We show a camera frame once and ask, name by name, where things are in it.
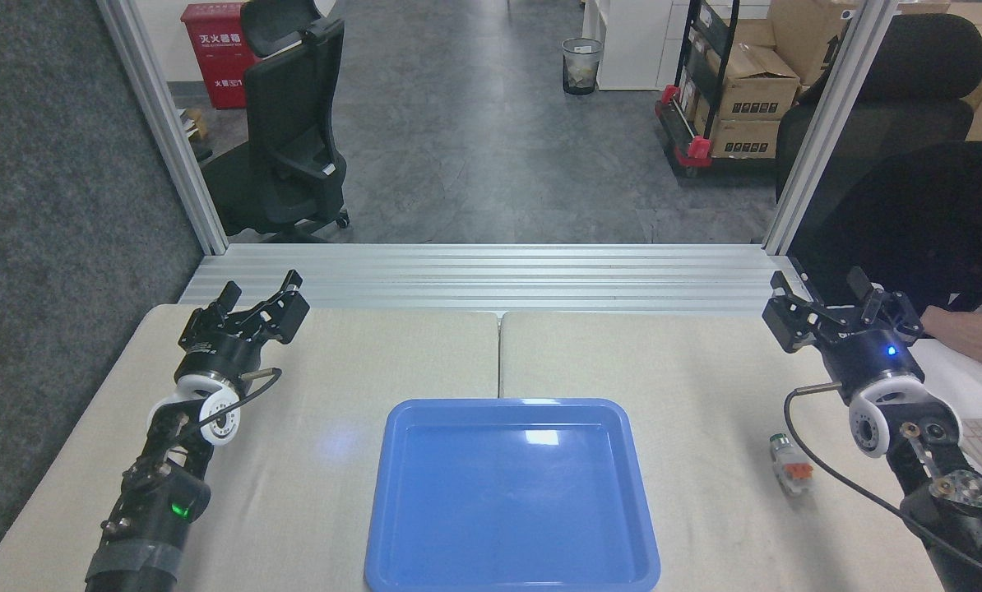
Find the white orange switch part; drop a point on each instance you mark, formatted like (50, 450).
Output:
(789, 464)

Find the black cart with red corners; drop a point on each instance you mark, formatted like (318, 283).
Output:
(688, 140)

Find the blue plastic tray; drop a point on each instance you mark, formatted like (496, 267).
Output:
(511, 501)

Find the black high-back office chair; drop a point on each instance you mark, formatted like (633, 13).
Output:
(910, 90)

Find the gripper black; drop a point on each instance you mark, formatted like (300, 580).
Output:
(224, 353)
(873, 362)

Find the red fire extinguisher box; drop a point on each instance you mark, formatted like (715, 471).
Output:
(215, 57)

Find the white desk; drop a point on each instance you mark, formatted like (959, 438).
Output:
(964, 395)

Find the small printed cardboard box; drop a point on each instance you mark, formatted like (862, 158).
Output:
(742, 140)

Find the black mesh office chair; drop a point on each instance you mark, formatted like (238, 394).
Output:
(289, 115)

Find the silver aluminium post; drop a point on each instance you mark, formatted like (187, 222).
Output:
(824, 131)
(166, 123)

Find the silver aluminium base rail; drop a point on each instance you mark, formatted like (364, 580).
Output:
(499, 279)

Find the person's hand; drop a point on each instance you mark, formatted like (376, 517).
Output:
(972, 333)

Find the open cardboard box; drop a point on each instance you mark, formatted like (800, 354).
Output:
(754, 82)

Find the white cabinet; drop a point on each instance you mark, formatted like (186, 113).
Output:
(631, 41)

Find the black mesh waste bin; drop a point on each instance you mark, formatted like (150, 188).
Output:
(581, 70)

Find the large brown cardboard box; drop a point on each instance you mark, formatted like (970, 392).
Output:
(812, 33)

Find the person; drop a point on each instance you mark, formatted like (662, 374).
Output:
(927, 214)

